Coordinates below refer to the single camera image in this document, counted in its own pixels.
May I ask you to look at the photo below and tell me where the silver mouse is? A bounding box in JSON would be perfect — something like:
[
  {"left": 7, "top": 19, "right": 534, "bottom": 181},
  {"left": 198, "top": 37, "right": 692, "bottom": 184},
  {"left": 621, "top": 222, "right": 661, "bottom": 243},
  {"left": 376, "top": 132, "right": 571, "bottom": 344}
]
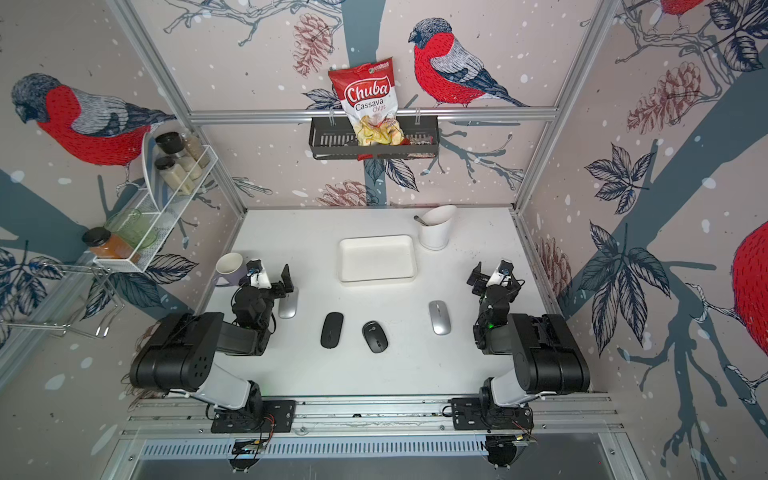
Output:
[
  {"left": 428, "top": 300, "right": 452, "bottom": 336},
  {"left": 278, "top": 289, "right": 299, "bottom": 319}
]

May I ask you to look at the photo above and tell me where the rounded black mouse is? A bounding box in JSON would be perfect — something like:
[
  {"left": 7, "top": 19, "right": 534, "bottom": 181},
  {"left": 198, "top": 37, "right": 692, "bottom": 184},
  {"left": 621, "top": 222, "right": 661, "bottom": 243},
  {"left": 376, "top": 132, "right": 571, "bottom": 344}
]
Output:
[{"left": 362, "top": 321, "right": 389, "bottom": 354}]

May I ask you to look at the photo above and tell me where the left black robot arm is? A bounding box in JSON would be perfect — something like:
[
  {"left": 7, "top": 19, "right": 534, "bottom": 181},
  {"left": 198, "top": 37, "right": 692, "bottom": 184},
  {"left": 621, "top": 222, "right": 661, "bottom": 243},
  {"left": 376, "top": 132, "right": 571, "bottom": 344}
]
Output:
[{"left": 128, "top": 259, "right": 294, "bottom": 422}]

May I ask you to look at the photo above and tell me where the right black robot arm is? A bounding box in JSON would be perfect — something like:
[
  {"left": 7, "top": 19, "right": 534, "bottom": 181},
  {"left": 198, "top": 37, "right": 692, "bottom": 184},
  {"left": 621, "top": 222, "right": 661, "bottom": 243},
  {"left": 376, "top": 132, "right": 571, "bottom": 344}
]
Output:
[{"left": 467, "top": 260, "right": 591, "bottom": 415}]

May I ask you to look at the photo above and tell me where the white storage tray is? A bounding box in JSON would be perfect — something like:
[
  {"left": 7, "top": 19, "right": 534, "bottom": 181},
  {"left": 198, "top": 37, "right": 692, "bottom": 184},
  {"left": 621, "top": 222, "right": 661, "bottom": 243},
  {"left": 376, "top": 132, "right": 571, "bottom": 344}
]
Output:
[{"left": 337, "top": 235, "right": 418, "bottom": 286}]

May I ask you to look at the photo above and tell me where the purple mug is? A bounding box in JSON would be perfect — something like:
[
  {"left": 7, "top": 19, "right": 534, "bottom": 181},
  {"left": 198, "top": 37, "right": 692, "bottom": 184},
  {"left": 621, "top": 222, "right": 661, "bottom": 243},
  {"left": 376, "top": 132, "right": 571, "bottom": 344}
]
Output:
[{"left": 214, "top": 252, "right": 247, "bottom": 286}]

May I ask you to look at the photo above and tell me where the white utensil holder cup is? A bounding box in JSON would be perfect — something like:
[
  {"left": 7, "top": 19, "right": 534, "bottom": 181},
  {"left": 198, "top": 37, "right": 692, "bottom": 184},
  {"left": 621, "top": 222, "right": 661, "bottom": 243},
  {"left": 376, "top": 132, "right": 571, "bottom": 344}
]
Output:
[{"left": 418, "top": 205, "right": 458, "bottom": 251}]

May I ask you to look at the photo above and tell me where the spoon in holder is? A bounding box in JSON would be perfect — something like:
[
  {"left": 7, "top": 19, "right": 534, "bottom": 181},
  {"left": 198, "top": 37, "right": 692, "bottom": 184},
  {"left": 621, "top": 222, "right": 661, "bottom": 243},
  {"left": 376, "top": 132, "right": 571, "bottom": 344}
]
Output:
[{"left": 413, "top": 215, "right": 430, "bottom": 227}]

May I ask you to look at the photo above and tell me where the white plate on shelf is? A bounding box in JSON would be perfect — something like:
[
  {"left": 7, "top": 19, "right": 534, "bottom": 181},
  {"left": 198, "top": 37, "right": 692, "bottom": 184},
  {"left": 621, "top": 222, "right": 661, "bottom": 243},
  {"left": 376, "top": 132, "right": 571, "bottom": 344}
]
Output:
[{"left": 142, "top": 132, "right": 168, "bottom": 211}]

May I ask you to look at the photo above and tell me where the black lid spice jar front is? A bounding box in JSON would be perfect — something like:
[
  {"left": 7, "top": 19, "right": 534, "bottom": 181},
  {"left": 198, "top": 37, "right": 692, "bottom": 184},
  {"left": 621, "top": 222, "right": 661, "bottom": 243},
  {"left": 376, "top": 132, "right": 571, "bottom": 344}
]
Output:
[{"left": 154, "top": 156, "right": 194, "bottom": 196}]

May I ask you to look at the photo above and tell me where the black lid spice jar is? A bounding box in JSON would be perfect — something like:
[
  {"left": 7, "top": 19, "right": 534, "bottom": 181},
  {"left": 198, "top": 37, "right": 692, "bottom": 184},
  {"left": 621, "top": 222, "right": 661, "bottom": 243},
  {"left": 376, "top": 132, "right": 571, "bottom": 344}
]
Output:
[
  {"left": 156, "top": 132, "right": 203, "bottom": 180},
  {"left": 154, "top": 156, "right": 194, "bottom": 196}
]

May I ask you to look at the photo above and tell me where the orange spice jar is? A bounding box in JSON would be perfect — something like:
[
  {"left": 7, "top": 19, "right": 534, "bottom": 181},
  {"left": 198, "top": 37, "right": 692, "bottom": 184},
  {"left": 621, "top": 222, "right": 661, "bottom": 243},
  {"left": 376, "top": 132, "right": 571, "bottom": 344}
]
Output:
[{"left": 82, "top": 227, "right": 135, "bottom": 260}]

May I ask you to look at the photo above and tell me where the black lid spice jar back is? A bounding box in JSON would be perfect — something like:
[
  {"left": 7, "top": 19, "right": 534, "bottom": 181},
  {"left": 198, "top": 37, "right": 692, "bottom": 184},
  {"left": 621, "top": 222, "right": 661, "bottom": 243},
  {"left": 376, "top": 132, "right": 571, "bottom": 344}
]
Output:
[{"left": 156, "top": 132, "right": 203, "bottom": 180}]

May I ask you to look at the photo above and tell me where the red Chuba chips bag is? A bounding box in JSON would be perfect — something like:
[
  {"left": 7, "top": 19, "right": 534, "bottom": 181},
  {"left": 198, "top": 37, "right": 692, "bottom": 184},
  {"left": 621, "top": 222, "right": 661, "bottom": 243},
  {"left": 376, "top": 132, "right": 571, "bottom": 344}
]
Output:
[{"left": 328, "top": 58, "right": 405, "bottom": 147}]

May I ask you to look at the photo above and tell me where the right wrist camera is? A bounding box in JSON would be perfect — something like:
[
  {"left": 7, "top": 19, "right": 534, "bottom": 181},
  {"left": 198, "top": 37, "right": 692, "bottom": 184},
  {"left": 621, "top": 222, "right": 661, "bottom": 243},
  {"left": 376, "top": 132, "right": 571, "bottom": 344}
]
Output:
[{"left": 486, "top": 259, "right": 514, "bottom": 288}]

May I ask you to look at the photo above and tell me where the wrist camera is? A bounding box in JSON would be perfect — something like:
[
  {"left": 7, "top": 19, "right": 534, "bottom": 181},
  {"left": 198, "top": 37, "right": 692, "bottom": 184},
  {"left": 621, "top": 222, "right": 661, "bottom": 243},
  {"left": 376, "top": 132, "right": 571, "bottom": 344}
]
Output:
[
  {"left": 486, "top": 259, "right": 514, "bottom": 288},
  {"left": 246, "top": 259, "right": 272, "bottom": 290}
]

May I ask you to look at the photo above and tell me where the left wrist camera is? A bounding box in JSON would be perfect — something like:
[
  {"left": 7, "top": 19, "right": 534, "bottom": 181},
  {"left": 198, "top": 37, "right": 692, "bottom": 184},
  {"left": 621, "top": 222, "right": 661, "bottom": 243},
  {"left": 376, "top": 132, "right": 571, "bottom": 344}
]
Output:
[{"left": 246, "top": 259, "right": 272, "bottom": 290}]

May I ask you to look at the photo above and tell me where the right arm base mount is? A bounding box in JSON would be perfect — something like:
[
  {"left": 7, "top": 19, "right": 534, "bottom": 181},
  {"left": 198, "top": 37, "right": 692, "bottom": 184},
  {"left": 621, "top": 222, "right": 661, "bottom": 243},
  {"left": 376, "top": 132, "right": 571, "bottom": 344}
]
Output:
[{"left": 449, "top": 396, "right": 534, "bottom": 431}]

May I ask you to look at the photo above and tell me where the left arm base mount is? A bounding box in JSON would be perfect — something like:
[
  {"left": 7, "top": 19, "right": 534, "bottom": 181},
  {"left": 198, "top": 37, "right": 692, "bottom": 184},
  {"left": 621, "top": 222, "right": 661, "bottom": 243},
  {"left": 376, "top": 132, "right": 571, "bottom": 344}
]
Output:
[{"left": 211, "top": 400, "right": 297, "bottom": 435}]

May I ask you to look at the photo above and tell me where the white wire wall shelf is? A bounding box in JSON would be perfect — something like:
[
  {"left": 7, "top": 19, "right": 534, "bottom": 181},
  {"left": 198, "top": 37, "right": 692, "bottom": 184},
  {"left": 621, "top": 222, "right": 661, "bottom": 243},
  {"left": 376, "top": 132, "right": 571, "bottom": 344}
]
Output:
[{"left": 94, "top": 145, "right": 219, "bottom": 273}]

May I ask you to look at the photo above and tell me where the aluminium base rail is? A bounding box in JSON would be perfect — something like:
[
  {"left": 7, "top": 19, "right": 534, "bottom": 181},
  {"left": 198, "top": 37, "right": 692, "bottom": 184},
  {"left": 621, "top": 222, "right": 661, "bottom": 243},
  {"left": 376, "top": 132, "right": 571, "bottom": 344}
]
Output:
[{"left": 117, "top": 393, "right": 624, "bottom": 439}]

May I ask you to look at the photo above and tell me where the metal wire hook rack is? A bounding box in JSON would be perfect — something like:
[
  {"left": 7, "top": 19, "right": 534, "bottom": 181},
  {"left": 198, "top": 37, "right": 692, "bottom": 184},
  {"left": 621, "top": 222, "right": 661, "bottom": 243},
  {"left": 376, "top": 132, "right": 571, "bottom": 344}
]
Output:
[{"left": 1, "top": 259, "right": 125, "bottom": 342}]

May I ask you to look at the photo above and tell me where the black hanging wire basket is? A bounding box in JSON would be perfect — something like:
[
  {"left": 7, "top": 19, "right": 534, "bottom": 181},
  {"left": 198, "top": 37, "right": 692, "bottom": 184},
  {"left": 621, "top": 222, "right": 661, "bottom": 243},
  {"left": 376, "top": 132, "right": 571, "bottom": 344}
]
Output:
[{"left": 309, "top": 116, "right": 440, "bottom": 160}]

